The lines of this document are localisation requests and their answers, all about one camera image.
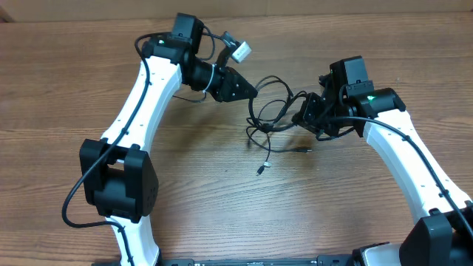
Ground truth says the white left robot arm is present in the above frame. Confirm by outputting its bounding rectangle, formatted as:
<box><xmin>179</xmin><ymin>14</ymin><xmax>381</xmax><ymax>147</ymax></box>
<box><xmin>79</xmin><ymin>13</ymin><xmax>257</xmax><ymax>265</ymax></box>

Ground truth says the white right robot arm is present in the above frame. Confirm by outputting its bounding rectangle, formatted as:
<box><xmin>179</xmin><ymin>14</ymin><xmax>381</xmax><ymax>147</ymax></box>
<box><xmin>292</xmin><ymin>56</ymin><xmax>472</xmax><ymax>265</ymax></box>

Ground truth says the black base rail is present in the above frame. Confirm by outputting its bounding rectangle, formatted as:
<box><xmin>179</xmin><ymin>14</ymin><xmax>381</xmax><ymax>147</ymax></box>
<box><xmin>92</xmin><ymin>242</ymin><xmax>404</xmax><ymax>266</ymax></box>

